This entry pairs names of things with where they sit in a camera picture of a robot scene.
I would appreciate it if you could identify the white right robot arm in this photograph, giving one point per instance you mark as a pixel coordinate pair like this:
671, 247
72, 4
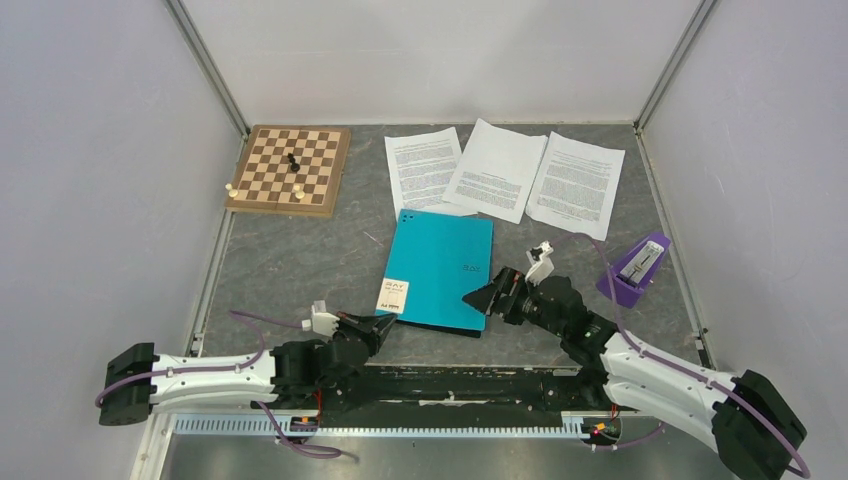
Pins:
742, 417

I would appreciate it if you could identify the purple metronome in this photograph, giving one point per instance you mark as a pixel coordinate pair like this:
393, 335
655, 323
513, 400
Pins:
633, 272

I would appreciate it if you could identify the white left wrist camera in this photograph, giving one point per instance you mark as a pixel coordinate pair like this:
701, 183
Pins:
321, 321

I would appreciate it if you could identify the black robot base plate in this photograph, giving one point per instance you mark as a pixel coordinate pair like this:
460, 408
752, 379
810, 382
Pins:
441, 397

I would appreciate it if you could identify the aluminium frame rail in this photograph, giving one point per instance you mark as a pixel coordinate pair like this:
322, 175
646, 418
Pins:
150, 458

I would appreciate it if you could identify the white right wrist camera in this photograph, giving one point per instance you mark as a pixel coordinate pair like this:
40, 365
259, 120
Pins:
541, 265

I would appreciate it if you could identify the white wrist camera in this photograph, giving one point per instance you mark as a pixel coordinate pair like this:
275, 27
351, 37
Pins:
541, 265
321, 321

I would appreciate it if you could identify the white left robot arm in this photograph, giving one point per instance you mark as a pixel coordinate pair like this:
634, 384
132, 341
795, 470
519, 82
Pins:
139, 381

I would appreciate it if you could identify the black chess pawn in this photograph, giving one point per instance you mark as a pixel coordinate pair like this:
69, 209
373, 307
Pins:
294, 166

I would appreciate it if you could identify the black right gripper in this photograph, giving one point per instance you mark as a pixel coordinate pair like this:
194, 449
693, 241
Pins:
508, 282

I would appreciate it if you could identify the blue folder with black inside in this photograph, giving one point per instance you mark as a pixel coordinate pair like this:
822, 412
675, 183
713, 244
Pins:
435, 259

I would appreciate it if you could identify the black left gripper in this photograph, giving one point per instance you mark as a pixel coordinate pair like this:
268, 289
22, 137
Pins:
373, 328

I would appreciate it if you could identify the wooden chessboard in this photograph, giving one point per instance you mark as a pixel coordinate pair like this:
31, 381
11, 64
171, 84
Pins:
265, 182

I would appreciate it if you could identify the light blue cable duct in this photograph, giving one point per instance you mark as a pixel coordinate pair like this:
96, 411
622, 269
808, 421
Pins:
259, 425

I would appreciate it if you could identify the printed paper sheet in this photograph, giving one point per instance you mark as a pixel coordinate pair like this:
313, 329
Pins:
575, 186
496, 171
420, 169

